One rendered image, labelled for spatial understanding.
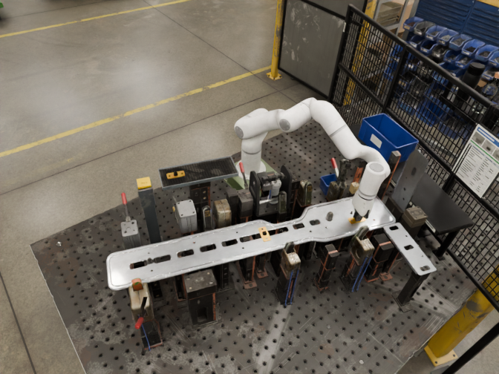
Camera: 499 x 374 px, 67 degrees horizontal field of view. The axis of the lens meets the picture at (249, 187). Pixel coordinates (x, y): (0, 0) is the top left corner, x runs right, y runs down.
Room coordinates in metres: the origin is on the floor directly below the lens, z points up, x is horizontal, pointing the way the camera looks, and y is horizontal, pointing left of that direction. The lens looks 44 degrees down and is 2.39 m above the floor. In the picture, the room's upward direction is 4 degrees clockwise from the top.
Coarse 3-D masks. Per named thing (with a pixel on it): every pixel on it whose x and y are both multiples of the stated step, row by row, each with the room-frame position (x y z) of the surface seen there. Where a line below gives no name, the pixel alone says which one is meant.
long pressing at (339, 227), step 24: (312, 216) 1.24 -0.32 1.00; (336, 216) 1.25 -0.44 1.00; (384, 216) 1.28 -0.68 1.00; (168, 240) 1.03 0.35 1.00; (192, 240) 1.05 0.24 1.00; (216, 240) 1.05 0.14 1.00; (312, 240) 1.10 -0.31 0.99; (120, 264) 0.90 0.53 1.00; (168, 264) 0.91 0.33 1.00; (192, 264) 0.92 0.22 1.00; (216, 264) 0.93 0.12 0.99; (120, 288) 0.79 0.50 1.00
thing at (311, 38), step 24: (288, 0) 4.45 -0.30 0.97; (312, 0) 4.17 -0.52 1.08; (336, 0) 3.92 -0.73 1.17; (360, 0) 3.71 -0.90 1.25; (288, 24) 4.41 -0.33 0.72; (312, 24) 4.13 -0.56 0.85; (336, 24) 3.88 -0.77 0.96; (360, 24) 3.65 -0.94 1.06; (288, 48) 4.37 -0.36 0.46; (312, 48) 4.08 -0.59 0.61; (336, 48) 3.83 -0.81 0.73; (288, 72) 4.34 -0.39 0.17; (312, 72) 4.06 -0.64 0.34
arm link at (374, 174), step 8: (368, 168) 1.22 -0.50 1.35; (376, 168) 1.22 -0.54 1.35; (384, 168) 1.23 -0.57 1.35; (368, 176) 1.21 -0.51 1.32; (376, 176) 1.19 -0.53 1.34; (384, 176) 1.24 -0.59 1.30; (360, 184) 1.23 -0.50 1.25; (368, 184) 1.20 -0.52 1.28; (376, 184) 1.19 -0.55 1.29; (368, 192) 1.19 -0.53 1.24; (376, 192) 1.21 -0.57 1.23
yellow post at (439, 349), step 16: (496, 272) 1.07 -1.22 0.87; (496, 288) 1.03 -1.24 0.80; (480, 304) 1.03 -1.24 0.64; (464, 320) 1.03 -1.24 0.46; (480, 320) 1.02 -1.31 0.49; (432, 336) 1.14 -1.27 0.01; (448, 336) 1.03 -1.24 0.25; (464, 336) 1.03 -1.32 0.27; (432, 352) 1.03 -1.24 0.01; (448, 352) 1.02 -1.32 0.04
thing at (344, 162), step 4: (344, 160) 1.43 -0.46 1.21; (348, 160) 1.43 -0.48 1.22; (340, 164) 1.43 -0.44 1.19; (344, 164) 1.43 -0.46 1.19; (348, 164) 1.40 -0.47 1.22; (340, 168) 1.42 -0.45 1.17; (344, 168) 1.43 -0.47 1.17; (340, 172) 1.41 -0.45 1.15; (344, 172) 1.42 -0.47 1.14; (340, 176) 1.41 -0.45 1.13; (344, 176) 1.42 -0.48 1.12; (340, 180) 1.40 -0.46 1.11; (344, 180) 1.41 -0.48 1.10; (344, 184) 1.41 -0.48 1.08; (344, 188) 1.41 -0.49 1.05
